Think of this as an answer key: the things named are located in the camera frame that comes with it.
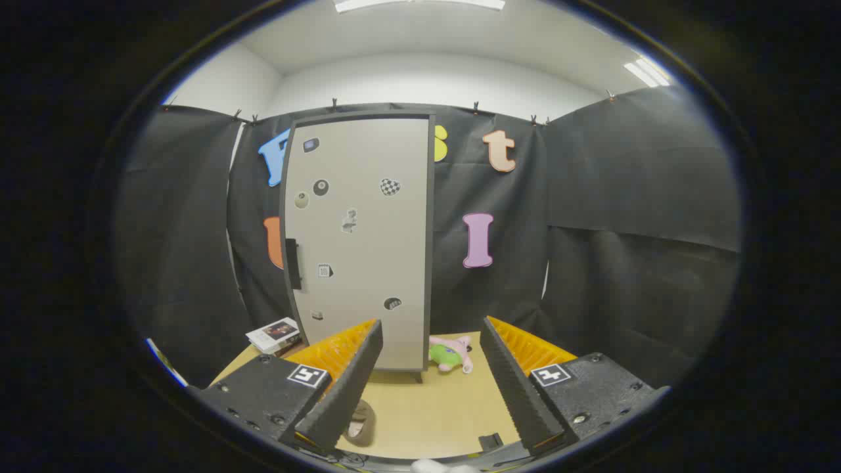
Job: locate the square ceiling light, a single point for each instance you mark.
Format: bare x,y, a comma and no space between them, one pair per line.
647,72

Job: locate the long ceiling light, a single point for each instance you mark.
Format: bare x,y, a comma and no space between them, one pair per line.
420,3

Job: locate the brown fuzzy shoe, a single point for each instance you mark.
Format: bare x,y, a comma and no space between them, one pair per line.
361,424

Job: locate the grey shoe cabinet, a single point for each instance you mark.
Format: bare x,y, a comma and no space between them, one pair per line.
431,263

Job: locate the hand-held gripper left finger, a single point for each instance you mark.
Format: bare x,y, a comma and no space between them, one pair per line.
348,387

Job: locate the white printed box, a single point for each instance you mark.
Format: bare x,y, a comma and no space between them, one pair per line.
272,334

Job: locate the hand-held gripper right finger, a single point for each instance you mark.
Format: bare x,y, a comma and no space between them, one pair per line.
516,387

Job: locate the pink and green plush toy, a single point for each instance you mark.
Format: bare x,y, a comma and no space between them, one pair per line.
449,355

